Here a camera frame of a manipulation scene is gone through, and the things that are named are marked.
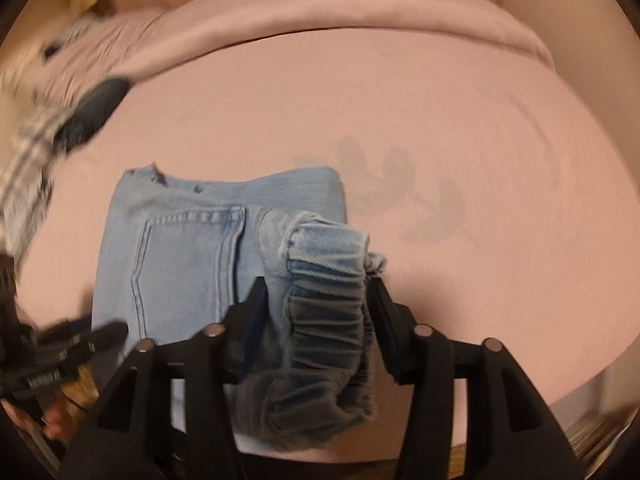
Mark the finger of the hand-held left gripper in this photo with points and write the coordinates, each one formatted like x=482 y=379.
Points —
x=65 y=329
x=102 y=337

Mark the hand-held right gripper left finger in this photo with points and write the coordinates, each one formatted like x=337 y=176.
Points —
x=247 y=320

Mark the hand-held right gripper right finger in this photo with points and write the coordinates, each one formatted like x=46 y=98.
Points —
x=387 y=320

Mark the light blue denim pants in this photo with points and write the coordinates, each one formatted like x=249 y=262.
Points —
x=200 y=260

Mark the person's left hand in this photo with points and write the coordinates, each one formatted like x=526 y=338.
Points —
x=60 y=420

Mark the plaid pillow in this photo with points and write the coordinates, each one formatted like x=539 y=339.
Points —
x=30 y=170

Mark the dark folded garment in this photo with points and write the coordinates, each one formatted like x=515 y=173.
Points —
x=92 y=112

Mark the pink pillow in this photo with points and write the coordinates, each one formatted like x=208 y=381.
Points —
x=110 y=45

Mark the pink duvet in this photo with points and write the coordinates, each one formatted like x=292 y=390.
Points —
x=350 y=25

